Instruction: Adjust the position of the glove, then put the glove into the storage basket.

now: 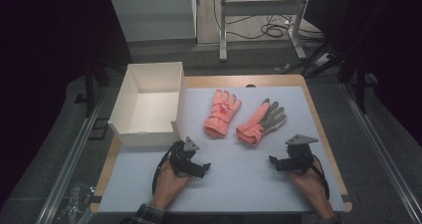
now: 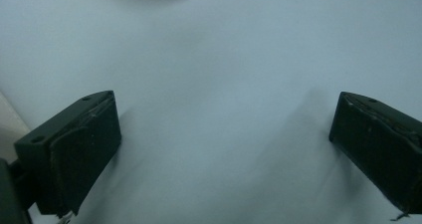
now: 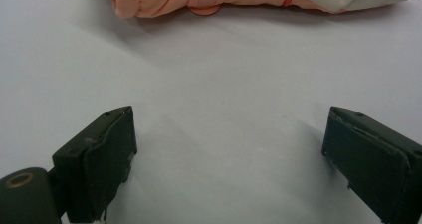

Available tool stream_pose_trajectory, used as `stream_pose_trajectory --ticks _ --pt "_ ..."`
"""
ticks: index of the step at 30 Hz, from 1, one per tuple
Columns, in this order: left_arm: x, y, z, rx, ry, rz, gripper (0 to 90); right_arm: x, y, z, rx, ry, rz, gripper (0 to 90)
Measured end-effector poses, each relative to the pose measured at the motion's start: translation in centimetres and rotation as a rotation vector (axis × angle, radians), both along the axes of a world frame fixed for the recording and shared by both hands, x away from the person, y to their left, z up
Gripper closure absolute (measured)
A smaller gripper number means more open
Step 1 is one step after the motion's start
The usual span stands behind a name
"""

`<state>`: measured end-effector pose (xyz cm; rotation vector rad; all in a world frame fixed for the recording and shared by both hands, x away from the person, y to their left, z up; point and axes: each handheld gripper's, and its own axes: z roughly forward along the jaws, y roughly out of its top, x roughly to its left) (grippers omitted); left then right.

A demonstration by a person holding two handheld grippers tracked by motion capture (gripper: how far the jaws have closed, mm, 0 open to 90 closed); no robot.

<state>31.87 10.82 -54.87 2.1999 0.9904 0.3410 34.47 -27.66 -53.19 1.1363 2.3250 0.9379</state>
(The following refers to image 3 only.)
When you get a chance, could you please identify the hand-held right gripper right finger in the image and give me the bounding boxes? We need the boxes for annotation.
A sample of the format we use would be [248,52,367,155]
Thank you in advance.
[320,106,422,224]

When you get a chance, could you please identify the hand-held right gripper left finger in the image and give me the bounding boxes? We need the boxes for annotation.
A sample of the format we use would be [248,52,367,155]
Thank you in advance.
[52,105,138,224]

